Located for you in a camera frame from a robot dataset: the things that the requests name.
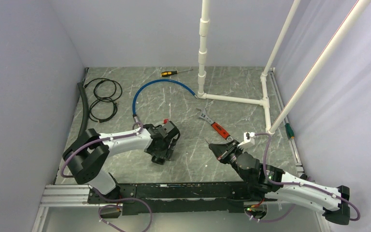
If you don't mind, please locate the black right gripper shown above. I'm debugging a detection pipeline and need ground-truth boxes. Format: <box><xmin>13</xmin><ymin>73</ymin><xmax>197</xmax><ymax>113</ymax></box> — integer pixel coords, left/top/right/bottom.
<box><xmin>209</xmin><ymin>139</ymin><xmax>249</xmax><ymax>182</ymax></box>

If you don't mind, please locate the black padlock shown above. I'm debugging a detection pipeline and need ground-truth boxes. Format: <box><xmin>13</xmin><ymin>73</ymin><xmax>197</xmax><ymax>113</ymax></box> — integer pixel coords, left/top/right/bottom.
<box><xmin>151</xmin><ymin>154</ymin><xmax>167</xmax><ymax>165</ymax></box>

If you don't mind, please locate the blue cable lock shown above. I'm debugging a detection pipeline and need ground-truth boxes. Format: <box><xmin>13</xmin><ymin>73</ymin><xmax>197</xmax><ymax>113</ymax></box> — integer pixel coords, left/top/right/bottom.
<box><xmin>131</xmin><ymin>79</ymin><xmax>199</xmax><ymax>126</ymax></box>

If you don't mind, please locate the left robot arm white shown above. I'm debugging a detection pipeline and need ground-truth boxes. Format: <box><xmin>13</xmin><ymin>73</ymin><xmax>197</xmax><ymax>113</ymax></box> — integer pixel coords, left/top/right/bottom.
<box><xmin>61</xmin><ymin>121</ymin><xmax>180</xmax><ymax>203</ymax></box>

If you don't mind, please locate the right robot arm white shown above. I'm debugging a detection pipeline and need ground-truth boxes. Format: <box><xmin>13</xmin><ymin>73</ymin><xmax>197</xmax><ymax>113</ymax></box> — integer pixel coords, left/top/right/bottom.
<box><xmin>208</xmin><ymin>141</ymin><xmax>351</xmax><ymax>225</ymax></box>

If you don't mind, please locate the black foam tube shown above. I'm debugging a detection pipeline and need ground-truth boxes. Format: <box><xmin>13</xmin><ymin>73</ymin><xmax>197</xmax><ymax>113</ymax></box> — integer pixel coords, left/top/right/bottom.
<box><xmin>77</xmin><ymin>82</ymin><xmax>89</xmax><ymax>137</ymax></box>

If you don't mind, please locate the red handled adjustable wrench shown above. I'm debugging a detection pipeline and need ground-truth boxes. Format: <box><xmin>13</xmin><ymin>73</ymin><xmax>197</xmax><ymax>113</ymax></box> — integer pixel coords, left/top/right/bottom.
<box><xmin>197</xmin><ymin>107</ymin><xmax>233</xmax><ymax>142</ymax></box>

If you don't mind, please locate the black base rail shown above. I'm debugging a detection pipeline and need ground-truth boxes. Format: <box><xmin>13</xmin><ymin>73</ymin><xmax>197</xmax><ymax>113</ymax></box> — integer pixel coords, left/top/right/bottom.
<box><xmin>87</xmin><ymin>181</ymin><xmax>270</xmax><ymax>216</ymax></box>

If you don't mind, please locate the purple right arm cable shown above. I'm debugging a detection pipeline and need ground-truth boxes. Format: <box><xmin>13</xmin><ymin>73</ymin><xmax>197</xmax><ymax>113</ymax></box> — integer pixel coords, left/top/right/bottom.
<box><xmin>254</xmin><ymin>132</ymin><xmax>361</xmax><ymax>221</ymax></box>

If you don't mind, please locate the black coiled cable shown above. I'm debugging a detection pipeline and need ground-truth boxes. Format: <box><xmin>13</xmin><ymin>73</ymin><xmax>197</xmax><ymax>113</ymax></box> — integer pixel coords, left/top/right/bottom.
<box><xmin>84</xmin><ymin>78</ymin><xmax>123</xmax><ymax>124</ymax></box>

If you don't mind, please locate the orange handled screwdriver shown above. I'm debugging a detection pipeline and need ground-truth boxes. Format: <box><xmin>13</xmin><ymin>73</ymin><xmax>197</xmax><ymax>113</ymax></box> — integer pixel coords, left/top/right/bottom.
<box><xmin>160</xmin><ymin>68</ymin><xmax>193</xmax><ymax>77</ymax></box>

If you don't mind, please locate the green handled screwdriver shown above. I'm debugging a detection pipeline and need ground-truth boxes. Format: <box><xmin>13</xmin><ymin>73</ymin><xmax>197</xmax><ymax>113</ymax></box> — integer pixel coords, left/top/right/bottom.
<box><xmin>285</xmin><ymin>123</ymin><xmax>295</xmax><ymax>139</ymax></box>

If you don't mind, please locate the white pvc pipe frame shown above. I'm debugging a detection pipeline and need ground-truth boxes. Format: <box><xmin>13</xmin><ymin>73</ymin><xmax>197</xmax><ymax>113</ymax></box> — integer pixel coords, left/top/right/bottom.
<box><xmin>197</xmin><ymin>0</ymin><xmax>371</xmax><ymax>136</ymax></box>

